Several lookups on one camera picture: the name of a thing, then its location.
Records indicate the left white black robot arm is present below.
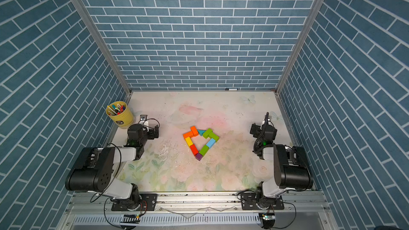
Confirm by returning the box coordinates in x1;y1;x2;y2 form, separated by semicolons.
65;120;160;214

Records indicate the orange block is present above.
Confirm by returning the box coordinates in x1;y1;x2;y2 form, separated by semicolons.
183;132;194;139
191;126;199;137

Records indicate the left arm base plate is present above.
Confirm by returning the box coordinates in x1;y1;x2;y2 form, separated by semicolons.
111;193;158;213

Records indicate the red block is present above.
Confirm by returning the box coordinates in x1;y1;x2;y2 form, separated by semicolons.
189;144;199;156

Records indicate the yellow block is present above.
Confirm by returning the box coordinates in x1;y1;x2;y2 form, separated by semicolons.
185;137;193;146

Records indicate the light blue block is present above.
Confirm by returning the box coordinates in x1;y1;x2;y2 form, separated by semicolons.
206;138;216;149

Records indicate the yellow pen cup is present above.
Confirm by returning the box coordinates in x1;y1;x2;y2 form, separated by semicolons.
105;101;134;129

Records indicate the floral table mat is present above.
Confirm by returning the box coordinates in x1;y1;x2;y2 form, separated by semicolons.
119;91;292;192

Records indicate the green block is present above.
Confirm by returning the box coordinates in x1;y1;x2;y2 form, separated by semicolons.
199;145;209;156
209;132;219;142
202;128;213;138

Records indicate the aluminium front rail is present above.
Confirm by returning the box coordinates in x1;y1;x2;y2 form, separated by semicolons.
57;191;338;230

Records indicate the purple cube block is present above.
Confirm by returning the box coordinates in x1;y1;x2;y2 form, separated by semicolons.
196;153;203;161

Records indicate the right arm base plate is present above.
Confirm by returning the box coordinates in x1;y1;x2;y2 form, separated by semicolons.
238;192;284;210

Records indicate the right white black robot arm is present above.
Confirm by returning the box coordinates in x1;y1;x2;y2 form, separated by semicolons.
250;113;314;209

